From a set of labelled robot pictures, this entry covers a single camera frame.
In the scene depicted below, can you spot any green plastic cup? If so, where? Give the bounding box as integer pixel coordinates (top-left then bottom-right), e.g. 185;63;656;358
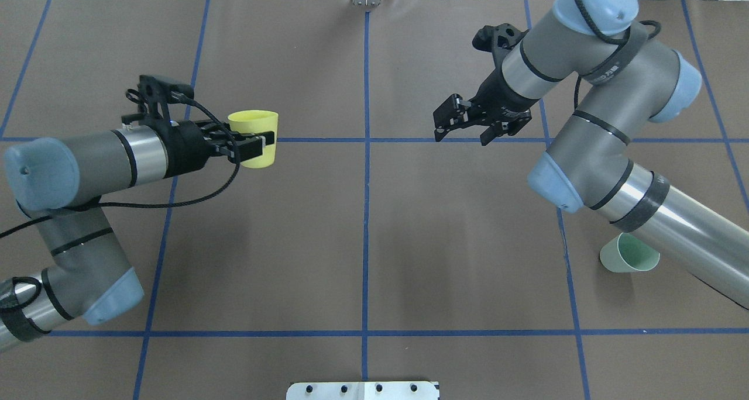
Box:
599;233;661;273

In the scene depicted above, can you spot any white central pedestal column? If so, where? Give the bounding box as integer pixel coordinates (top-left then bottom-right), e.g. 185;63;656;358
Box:
286;381;441;399

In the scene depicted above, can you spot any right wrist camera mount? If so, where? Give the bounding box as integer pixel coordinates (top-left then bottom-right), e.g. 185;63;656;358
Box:
471;23;530;69

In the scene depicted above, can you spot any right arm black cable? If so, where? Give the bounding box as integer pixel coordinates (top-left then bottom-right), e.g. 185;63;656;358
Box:
565;0;662;109

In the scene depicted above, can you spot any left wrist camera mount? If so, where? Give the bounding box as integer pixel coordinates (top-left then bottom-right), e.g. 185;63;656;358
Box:
121;75;194;128

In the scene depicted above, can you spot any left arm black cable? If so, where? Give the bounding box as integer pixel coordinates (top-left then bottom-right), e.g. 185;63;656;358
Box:
0;88;242;240

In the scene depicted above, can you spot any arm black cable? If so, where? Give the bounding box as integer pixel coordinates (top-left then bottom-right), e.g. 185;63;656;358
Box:
0;88;242;240
565;0;662;109

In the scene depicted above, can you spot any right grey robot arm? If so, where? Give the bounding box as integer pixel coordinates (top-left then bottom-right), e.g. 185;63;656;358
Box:
433;0;748;308

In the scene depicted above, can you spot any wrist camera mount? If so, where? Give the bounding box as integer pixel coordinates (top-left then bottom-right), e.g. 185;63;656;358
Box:
471;23;530;69
121;75;194;128

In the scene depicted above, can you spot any yellow plastic cup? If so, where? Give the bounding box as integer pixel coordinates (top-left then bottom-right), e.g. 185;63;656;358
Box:
228;110;279;168

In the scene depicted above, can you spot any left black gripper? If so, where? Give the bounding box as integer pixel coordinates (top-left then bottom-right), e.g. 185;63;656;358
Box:
166;120;276;174

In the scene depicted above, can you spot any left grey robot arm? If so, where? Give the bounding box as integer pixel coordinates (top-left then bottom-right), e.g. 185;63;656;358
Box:
2;119;277;351

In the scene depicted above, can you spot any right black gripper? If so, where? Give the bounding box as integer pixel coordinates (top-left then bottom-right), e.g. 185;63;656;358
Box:
433;68;539;146

